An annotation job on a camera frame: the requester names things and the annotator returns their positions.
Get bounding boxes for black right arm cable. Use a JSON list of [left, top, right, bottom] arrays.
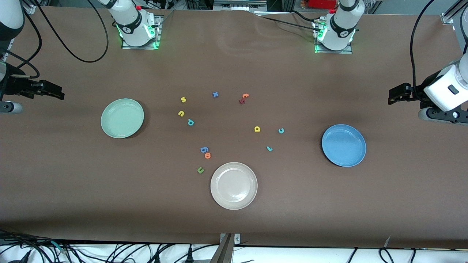
[[0, 0, 109, 79]]

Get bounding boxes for green plate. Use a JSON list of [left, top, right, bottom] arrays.
[[101, 98, 145, 139]]

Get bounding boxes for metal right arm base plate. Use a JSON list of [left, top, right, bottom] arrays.
[[121, 15, 162, 50]]

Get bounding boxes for beige plate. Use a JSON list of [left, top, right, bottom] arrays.
[[210, 162, 258, 210]]

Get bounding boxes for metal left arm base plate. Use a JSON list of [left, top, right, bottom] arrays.
[[314, 18, 354, 54]]

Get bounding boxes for grey device box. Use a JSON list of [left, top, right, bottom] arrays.
[[213, 0, 268, 11]]

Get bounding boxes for brown table mat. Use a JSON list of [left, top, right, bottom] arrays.
[[0, 5, 468, 249]]

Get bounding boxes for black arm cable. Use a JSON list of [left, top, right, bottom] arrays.
[[409, 0, 437, 103], [0, 0, 109, 79]]

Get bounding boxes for black table cable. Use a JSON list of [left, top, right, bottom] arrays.
[[289, 10, 322, 23], [256, 15, 319, 29]]

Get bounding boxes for red box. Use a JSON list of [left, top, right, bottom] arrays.
[[308, 0, 337, 9]]

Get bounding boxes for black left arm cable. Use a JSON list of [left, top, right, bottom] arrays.
[[409, 0, 437, 103]]

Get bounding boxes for blue plate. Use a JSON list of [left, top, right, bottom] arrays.
[[321, 124, 367, 168]]

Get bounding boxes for metal table bracket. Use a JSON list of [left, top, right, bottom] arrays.
[[210, 233, 242, 263]]

